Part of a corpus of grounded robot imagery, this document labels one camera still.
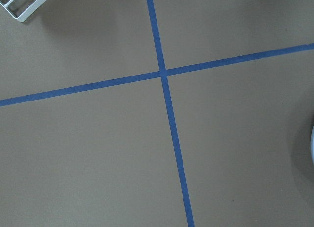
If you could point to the white wire rack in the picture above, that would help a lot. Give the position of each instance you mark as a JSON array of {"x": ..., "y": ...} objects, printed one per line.
[{"x": 21, "y": 10}]

